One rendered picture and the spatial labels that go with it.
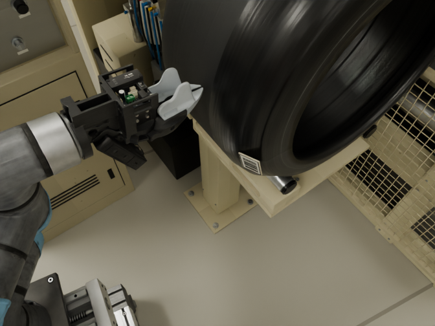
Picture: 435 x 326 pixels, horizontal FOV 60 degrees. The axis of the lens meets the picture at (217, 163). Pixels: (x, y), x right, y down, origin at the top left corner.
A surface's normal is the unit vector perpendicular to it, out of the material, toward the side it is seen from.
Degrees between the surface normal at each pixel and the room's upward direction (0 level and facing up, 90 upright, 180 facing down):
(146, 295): 0
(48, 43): 90
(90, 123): 90
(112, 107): 90
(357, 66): 44
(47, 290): 0
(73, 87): 90
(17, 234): 58
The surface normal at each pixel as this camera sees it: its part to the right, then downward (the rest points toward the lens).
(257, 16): -0.63, 0.07
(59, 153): 0.56, 0.32
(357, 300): 0.00, -0.53
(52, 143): 0.48, 0.05
